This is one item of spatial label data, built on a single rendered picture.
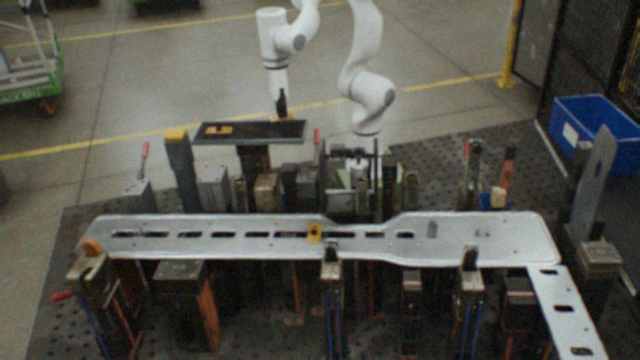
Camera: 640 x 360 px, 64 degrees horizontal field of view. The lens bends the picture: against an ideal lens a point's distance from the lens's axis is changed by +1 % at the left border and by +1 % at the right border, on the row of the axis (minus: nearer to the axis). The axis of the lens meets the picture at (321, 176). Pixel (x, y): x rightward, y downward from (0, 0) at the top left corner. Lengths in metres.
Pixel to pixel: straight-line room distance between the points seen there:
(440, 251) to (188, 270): 0.69
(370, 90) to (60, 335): 1.30
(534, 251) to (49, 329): 1.50
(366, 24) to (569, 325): 1.11
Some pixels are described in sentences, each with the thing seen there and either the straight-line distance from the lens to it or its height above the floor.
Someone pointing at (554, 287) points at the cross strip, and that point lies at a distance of 1.43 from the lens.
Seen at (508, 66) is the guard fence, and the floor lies 0.19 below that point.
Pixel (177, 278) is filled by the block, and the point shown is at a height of 1.03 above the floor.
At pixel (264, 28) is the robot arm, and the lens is 1.51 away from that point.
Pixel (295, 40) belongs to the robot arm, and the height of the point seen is 1.50.
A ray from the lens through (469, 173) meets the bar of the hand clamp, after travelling 1.57.
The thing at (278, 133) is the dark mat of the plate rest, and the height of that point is 1.16.
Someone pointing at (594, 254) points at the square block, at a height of 1.06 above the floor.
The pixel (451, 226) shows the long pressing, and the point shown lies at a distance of 1.54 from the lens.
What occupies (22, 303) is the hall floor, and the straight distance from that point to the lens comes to 3.19.
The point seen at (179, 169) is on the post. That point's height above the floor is 1.03.
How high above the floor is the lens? 1.99
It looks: 34 degrees down
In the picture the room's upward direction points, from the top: 4 degrees counter-clockwise
